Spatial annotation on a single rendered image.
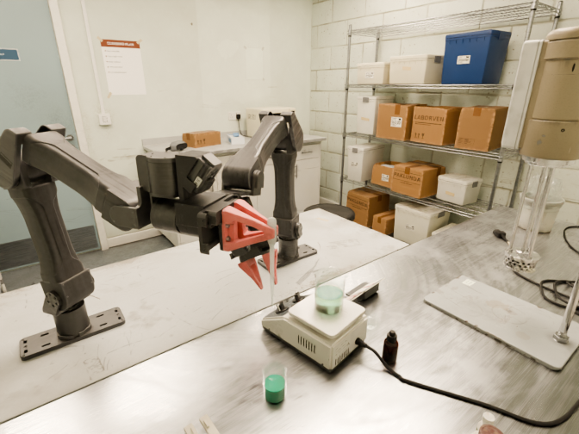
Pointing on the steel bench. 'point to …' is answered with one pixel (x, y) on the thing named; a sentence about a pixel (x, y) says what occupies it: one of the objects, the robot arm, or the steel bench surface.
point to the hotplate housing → (301, 337)
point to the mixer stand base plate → (506, 319)
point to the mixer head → (546, 102)
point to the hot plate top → (333, 324)
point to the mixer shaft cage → (522, 259)
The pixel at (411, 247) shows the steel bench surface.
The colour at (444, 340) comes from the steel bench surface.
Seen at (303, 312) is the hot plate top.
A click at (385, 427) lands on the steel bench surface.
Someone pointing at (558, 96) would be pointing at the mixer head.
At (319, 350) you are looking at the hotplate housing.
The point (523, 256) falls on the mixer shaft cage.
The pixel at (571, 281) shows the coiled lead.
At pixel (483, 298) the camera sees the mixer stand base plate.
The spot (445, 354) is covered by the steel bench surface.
